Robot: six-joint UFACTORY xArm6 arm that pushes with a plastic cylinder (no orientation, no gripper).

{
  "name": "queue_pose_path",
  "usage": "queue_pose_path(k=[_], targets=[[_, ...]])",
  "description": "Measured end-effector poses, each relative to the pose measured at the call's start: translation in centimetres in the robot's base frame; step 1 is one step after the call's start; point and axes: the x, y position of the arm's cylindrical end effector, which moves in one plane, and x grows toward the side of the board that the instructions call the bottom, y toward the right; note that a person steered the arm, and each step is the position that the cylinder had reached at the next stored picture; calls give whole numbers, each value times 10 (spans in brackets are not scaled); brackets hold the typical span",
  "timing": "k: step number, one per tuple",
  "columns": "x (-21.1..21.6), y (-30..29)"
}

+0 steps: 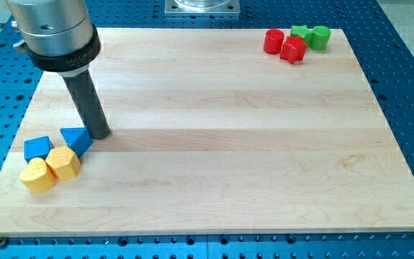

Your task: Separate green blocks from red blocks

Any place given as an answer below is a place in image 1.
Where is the red cylinder block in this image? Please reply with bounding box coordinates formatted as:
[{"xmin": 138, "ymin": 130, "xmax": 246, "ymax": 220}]
[{"xmin": 263, "ymin": 29, "xmax": 285, "ymax": 55}]

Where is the green cylinder block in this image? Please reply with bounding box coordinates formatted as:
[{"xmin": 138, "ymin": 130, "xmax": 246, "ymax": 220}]
[{"xmin": 309, "ymin": 25, "xmax": 331, "ymax": 50}]

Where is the yellow hexagon block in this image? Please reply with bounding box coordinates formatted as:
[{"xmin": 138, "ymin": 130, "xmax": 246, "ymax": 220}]
[{"xmin": 45, "ymin": 146, "xmax": 81, "ymax": 181}]

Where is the blue triangle block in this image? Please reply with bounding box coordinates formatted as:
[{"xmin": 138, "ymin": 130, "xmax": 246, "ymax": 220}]
[{"xmin": 60, "ymin": 127, "xmax": 93, "ymax": 158}]

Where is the light wooden board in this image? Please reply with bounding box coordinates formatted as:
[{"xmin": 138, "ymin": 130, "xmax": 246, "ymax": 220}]
[{"xmin": 0, "ymin": 28, "xmax": 414, "ymax": 237}]

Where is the left board corner clamp screw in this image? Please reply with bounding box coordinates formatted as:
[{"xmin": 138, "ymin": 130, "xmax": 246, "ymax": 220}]
[{"xmin": 0, "ymin": 237, "xmax": 9, "ymax": 248}]

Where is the blue perforated metal table plate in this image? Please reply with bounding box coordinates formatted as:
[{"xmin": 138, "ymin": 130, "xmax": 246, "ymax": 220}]
[{"xmin": 0, "ymin": 0, "xmax": 414, "ymax": 258}]

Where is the yellow heart block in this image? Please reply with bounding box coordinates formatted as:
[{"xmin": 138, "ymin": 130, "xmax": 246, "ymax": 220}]
[{"xmin": 19, "ymin": 158, "xmax": 57, "ymax": 194}]

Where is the green star block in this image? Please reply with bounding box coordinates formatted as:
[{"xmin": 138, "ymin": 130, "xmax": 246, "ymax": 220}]
[{"xmin": 290, "ymin": 25, "xmax": 313, "ymax": 45}]

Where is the red star block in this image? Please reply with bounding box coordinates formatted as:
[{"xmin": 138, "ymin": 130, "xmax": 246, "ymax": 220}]
[{"xmin": 280, "ymin": 36, "xmax": 307, "ymax": 64}]

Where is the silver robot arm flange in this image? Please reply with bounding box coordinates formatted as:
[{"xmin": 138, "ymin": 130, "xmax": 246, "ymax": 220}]
[{"xmin": 6, "ymin": 0, "xmax": 101, "ymax": 72}]

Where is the blue cube block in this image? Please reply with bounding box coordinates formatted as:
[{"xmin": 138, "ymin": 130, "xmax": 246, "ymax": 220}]
[{"xmin": 24, "ymin": 136, "xmax": 53, "ymax": 163}]

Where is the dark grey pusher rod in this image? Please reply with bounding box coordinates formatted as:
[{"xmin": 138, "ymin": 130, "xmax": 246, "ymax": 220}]
[{"xmin": 63, "ymin": 70, "xmax": 111, "ymax": 140}]

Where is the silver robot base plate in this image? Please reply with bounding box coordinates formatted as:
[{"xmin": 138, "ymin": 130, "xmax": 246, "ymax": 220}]
[{"xmin": 165, "ymin": 0, "xmax": 241, "ymax": 14}]

